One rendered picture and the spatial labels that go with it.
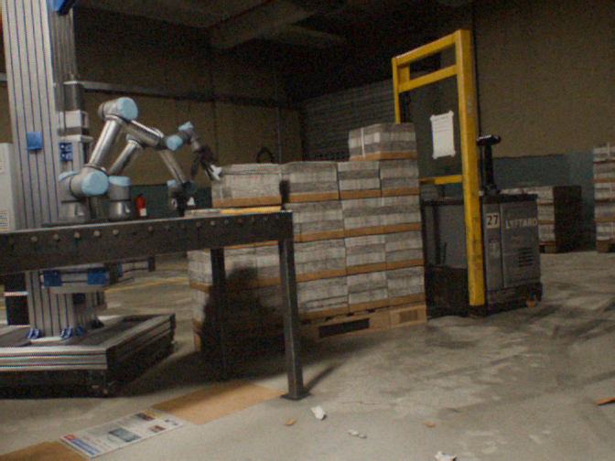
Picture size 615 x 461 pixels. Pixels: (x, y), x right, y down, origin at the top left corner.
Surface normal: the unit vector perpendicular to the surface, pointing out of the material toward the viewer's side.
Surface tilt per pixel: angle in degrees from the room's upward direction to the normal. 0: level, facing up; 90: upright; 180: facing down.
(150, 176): 90
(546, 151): 90
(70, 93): 90
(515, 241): 90
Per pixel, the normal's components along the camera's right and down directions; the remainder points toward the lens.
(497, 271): 0.46, 0.01
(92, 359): -0.14, 0.06
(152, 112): 0.71, -0.01
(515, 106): -0.70, 0.08
